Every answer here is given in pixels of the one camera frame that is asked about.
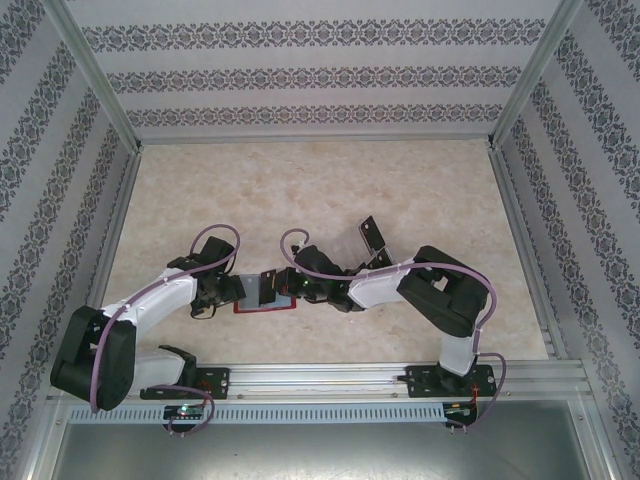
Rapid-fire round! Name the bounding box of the red leather card holder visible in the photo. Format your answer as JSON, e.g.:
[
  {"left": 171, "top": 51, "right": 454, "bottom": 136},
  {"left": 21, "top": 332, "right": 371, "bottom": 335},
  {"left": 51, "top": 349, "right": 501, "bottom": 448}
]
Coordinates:
[{"left": 232, "top": 273, "right": 297, "bottom": 315}]

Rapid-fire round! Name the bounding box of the clear acrylic card stand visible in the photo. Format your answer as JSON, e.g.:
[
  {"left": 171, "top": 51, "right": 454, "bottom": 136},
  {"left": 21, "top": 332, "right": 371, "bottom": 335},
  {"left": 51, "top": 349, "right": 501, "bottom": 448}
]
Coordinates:
[{"left": 339, "top": 215, "right": 397, "bottom": 274}]

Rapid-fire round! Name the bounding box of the left green circuit board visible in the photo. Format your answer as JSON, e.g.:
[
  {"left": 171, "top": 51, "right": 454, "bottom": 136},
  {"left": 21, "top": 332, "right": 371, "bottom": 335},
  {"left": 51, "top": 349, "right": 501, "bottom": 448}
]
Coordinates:
[{"left": 163, "top": 404, "right": 207, "bottom": 421}]

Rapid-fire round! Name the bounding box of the green circuit board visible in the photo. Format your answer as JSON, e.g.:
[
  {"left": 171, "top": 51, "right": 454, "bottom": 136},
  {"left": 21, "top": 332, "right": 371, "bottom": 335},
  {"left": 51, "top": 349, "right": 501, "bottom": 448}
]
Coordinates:
[
  {"left": 445, "top": 401, "right": 480, "bottom": 419},
  {"left": 163, "top": 404, "right": 207, "bottom": 421}
]

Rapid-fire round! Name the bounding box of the right green circuit board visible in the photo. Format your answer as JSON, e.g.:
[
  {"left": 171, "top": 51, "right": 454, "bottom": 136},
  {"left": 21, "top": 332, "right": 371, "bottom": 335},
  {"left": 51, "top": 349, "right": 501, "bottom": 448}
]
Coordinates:
[{"left": 445, "top": 401, "right": 480, "bottom": 419}]

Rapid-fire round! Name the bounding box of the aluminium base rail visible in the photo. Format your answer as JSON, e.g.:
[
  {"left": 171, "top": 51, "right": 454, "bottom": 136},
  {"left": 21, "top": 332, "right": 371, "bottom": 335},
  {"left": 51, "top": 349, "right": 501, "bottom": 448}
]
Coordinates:
[{"left": 48, "top": 363, "right": 587, "bottom": 401}]

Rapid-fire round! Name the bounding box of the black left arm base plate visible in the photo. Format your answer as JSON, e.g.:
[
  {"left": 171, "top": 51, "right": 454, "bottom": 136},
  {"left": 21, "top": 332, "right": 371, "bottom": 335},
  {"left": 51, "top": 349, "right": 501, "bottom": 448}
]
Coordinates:
[{"left": 138, "top": 366, "right": 232, "bottom": 402}]

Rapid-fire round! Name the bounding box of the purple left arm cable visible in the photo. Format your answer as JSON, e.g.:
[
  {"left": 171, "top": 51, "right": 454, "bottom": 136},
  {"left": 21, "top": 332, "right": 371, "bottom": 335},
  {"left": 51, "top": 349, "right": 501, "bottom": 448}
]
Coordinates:
[{"left": 89, "top": 223, "right": 244, "bottom": 436}]

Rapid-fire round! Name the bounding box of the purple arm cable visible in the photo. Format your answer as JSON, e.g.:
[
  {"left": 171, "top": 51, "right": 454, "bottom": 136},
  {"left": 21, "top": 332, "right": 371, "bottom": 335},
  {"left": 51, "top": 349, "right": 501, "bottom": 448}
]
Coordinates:
[
  {"left": 279, "top": 227, "right": 512, "bottom": 435},
  {"left": 89, "top": 223, "right": 244, "bottom": 436}
]

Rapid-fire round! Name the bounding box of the slotted grey cable duct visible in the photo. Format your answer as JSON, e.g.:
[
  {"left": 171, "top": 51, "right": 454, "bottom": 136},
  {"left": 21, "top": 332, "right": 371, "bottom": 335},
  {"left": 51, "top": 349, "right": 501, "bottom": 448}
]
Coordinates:
[{"left": 67, "top": 402, "right": 447, "bottom": 424}]

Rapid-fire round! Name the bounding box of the aluminium table side rail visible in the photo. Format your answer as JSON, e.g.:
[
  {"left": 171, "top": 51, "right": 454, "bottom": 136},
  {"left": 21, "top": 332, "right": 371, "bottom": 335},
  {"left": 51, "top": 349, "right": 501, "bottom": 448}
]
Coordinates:
[
  {"left": 69, "top": 144, "right": 146, "bottom": 369},
  {"left": 487, "top": 142, "right": 570, "bottom": 361}
]

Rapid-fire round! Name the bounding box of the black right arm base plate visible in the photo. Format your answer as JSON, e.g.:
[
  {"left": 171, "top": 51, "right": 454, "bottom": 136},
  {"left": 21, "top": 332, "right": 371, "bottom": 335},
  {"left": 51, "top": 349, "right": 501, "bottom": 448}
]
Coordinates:
[{"left": 404, "top": 363, "right": 495, "bottom": 400}]

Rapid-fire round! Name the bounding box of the aluminium table back rail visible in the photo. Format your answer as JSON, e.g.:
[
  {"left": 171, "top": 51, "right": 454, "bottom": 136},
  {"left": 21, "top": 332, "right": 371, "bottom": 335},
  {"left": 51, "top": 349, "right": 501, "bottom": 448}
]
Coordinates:
[{"left": 137, "top": 133, "right": 494, "bottom": 146}]

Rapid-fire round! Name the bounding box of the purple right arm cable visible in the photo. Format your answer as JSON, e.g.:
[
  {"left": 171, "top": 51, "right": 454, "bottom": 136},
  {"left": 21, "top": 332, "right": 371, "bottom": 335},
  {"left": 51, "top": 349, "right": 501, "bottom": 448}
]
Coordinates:
[{"left": 279, "top": 227, "right": 512, "bottom": 435}]

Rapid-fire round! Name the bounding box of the aluminium frame post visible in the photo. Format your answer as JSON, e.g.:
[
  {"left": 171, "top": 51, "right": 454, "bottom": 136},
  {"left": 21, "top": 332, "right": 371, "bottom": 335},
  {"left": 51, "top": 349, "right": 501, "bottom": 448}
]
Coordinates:
[
  {"left": 485, "top": 0, "right": 585, "bottom": 151},
  {"left": 46, "top": 0, "right": 145, "bottom": 154}
]

